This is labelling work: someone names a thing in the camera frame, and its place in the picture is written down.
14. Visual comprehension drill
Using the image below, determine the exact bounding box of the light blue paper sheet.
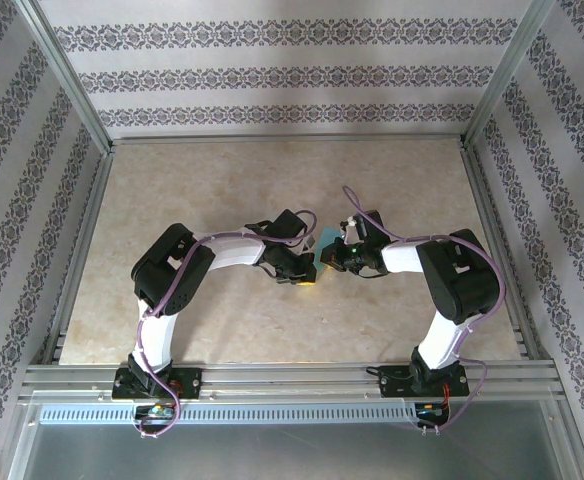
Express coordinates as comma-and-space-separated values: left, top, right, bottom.
318, 227, 344, 271

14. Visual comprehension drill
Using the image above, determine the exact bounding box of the grey metal sheet panel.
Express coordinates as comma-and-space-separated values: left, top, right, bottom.
6, 399, 584, 480

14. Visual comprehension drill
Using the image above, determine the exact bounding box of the small electronics board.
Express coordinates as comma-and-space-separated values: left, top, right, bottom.
414, 402, 451, 419
134, 404, 176, 420

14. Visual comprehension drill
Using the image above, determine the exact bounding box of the aluminium rail below patterned wall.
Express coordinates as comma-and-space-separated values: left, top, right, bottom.
109, 132, 468, 147

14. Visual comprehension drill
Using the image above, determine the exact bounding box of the long aluminium base rail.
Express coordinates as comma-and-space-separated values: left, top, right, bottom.
17, 362, 568, 404

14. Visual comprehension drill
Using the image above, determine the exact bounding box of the aluminium side rail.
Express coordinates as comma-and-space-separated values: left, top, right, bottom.
41, 144, 116, 366
459, 139, 543, 361

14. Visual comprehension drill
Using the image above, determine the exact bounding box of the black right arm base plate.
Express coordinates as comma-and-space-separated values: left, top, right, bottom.
377, 365, 472, 400

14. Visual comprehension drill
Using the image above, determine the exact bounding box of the slotted grey cable duct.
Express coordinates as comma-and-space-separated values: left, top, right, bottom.
38, 403, 421, 426

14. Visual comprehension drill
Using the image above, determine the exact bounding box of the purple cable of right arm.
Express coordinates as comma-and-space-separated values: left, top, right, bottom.
340, 185, 504, 436

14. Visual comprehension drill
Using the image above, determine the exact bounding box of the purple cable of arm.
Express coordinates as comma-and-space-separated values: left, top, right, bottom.
340, 185, 504, 436
135, 209, 321, 440

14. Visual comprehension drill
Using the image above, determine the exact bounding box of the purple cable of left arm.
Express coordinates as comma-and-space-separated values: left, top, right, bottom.
135, 209, 321, 440

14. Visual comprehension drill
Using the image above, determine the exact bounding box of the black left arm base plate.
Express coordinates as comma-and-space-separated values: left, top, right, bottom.
111, 367, 204, 401

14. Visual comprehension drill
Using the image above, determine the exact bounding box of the aluminium corner post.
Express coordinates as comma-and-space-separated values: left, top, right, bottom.
14, 0, 116, 154
461, 0, 558, 149

